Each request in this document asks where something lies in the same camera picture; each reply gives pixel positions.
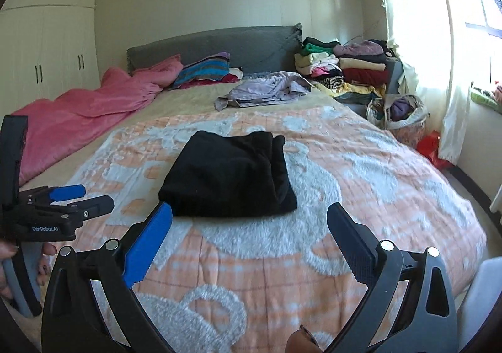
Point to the magenta cloth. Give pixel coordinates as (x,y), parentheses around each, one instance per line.
(229,78)

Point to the grey chair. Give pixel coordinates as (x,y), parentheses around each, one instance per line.
(394,74)

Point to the white wardrobe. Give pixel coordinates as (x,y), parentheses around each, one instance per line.
(59,47)

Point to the grey padded headboard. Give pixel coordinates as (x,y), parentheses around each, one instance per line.
(255,47)

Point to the person's left hand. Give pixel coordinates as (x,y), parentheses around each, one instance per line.
(45,259)

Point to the striped folded blanket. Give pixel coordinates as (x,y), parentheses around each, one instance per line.
(204,70)

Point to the green floral cloth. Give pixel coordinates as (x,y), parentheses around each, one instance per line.
(484,98)

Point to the person's right hand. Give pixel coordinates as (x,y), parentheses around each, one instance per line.
(300,341)

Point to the orange white tufted blanket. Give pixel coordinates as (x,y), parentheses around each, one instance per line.
(313,259)

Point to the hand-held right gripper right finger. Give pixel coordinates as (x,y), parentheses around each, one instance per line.
(351,239)

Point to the pink quilt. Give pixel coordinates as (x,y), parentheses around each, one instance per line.
(78,113)

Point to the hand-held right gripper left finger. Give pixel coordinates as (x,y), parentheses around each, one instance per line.
(147,247)

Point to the white curtain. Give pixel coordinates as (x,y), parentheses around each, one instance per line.
(423,43)

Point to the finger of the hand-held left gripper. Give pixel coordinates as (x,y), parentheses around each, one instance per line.
(68,192)
(96,206)

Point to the pile of folded clothes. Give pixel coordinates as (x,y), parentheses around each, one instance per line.
(361,70)

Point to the lilac garment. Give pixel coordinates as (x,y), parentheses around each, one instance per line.
(266,90)

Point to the beige bed sheet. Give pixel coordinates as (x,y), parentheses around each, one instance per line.
(188,106)

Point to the red bag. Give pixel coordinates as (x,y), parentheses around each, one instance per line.
(429,147)

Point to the window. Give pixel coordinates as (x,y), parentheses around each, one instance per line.
(486,4)

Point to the black sweater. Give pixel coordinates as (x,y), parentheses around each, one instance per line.
(227,176)

